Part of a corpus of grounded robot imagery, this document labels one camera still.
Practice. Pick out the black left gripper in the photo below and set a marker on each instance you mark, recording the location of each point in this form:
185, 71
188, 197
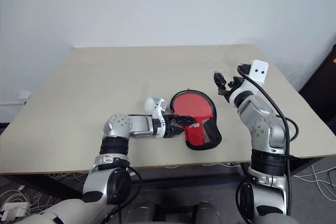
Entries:
168, 127

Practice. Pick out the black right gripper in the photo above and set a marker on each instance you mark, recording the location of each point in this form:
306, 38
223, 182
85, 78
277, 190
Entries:
234, 83

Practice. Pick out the red and black paddle case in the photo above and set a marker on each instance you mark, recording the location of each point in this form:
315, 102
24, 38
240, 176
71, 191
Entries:
203, 136

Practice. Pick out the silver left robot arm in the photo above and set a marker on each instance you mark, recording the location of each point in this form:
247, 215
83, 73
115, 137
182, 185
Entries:
119, 127

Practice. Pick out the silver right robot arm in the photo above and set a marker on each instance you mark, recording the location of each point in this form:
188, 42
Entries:
262, 127

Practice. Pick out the red table tennis paddle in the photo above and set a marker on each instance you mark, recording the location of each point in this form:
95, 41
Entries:
191, 104

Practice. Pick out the black box with orange label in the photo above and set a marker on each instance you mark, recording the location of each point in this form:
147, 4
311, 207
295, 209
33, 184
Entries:
320, 90

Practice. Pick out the dark grey rounded shape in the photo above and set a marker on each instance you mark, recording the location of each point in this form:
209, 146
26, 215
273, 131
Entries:
207, 213
149, 213

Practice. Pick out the white power strip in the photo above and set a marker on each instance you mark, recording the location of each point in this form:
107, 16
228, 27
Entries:
14, 208

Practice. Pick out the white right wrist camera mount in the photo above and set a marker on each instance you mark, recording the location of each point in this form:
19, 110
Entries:
258, 72

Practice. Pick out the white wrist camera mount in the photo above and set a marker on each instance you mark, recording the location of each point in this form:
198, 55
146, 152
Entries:
258, 72
155, 104

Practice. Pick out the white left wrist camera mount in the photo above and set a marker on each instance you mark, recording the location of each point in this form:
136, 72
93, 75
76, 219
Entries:
155, 104

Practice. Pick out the black table frame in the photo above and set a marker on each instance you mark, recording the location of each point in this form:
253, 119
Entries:
183, 182

